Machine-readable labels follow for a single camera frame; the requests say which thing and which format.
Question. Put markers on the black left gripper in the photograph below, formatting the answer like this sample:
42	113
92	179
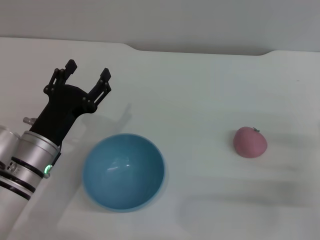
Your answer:
60	107

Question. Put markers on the blue bowl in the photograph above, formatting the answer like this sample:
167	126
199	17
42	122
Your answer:
123	172

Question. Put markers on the pink peach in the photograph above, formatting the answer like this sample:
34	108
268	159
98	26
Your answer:
250	145

